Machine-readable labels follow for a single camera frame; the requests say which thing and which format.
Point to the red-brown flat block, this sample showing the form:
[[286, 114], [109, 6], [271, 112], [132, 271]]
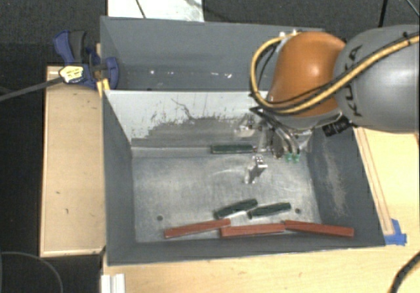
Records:
[[318, 228], [252, 230], [197, 228]]

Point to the grey metal bin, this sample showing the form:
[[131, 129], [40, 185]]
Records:
[[183, 187]]

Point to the pale wood flat board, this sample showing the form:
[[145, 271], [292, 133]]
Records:
[[73, 170]]

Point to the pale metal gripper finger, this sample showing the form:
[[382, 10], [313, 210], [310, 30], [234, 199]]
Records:
[[245, 129], [254, 172]]

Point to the black cylinder on white bracket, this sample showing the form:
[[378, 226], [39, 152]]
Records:
[[335, 128]]

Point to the dark green flat block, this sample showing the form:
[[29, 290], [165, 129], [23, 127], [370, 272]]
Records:
[[232, 148], [269, 210], [235, 208]]

